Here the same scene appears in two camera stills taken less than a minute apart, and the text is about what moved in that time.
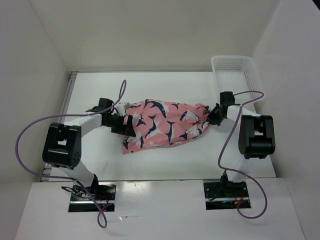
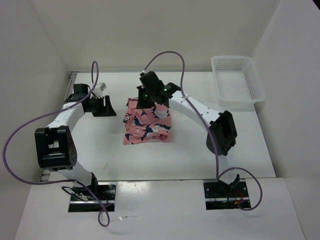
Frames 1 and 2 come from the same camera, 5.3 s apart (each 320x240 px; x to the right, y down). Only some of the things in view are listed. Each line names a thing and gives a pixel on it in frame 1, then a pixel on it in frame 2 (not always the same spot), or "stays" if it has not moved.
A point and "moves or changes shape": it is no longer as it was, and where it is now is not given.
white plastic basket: [238, 74] stays
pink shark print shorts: [160, 122] moves or changes shape
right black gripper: [211, 119] to [141, 103]
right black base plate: [226, 195] stays
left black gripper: [127, 129] to [107, 110]
